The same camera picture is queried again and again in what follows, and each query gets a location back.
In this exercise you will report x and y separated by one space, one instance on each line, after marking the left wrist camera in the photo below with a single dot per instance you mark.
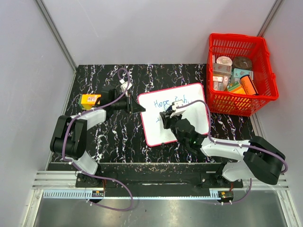
125 85

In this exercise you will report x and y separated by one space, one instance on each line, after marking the white cable duct rail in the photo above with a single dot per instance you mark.
145 192

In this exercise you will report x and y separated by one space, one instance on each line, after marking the pink snack box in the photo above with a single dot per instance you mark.
222 69

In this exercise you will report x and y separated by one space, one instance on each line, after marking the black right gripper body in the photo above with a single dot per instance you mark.
173 120

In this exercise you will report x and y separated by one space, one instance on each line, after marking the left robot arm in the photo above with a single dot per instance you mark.
70 134

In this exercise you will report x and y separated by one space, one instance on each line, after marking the white marker blue cap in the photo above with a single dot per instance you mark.
165 115

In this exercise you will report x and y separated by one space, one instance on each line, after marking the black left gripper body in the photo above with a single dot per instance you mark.
121 105

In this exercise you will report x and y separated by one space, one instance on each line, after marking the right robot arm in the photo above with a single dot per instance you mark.
251 158

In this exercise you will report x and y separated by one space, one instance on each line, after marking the orange sponge pack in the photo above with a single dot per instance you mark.
87 101

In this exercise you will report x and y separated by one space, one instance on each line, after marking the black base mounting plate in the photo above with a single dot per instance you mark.
194 175

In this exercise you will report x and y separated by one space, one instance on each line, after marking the orange cylinder can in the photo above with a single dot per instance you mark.
248 85

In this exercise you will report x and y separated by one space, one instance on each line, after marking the teal small box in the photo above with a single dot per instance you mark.
238 73

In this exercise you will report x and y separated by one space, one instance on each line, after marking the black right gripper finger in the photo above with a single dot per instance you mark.
169 110
167 124

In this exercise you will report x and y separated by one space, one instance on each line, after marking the red plastic basket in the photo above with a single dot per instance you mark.
225 94

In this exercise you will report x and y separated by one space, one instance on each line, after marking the brown round tin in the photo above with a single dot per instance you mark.
242 62

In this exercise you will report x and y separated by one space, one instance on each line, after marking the pink round roll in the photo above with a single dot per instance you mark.
224 60

